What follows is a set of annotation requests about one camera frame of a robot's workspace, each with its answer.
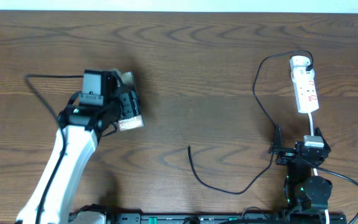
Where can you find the white power strip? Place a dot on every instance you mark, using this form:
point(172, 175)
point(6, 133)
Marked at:
point(305, 90)

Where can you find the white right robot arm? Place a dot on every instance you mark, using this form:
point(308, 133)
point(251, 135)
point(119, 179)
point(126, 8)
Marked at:
point(307, 194)

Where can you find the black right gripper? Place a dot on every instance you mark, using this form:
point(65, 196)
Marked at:
point(277, 144)

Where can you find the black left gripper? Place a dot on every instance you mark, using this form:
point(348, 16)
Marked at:
point(131, 105)

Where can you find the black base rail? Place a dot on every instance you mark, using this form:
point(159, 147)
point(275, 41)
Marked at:
point(197, 218)

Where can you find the white USB charger adapter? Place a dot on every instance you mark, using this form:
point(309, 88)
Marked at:
point(301, 61)

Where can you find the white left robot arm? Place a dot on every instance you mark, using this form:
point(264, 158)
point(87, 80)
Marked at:
point(78, 135)

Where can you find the smartphone with bronze back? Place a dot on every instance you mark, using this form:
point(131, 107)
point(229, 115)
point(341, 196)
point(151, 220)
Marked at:
point(131, 117)

